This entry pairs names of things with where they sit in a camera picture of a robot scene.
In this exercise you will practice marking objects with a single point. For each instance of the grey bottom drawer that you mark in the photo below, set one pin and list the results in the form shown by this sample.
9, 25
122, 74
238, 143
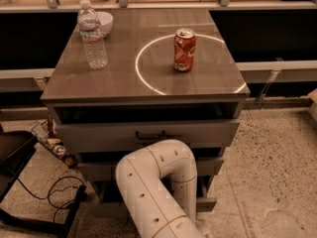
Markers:
119, 209

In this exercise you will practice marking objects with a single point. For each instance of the grey drawer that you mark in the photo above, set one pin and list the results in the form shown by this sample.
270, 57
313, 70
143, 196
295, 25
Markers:
117, 137
119, 209
97, 171

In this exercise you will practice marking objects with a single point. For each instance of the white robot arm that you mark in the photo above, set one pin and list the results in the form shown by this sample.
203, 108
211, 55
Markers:
158, 184

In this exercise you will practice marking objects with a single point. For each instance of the grey drawer cabinet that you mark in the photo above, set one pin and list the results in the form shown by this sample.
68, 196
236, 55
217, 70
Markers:
140, 83

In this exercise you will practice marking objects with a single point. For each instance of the grey middle drawer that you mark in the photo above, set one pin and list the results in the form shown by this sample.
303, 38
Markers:
97, 171

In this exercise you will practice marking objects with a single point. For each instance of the grey top drawer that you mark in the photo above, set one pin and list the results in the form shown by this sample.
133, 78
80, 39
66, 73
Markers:
117, 137

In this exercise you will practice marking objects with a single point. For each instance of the orange soda can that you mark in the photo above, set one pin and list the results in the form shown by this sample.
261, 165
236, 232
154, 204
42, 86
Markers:
184, 49

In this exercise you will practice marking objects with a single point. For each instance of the white bowl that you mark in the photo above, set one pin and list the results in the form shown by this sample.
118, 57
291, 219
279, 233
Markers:
106, 20

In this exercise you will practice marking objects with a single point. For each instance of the clear plastic water bottle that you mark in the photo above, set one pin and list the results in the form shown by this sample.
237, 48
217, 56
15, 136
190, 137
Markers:
90, 31

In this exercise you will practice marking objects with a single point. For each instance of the snack basket on floor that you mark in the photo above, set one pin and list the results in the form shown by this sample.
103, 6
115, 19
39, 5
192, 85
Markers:
48, 137

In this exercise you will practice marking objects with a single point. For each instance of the dark chair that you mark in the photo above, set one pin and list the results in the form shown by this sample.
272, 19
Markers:
16, 149

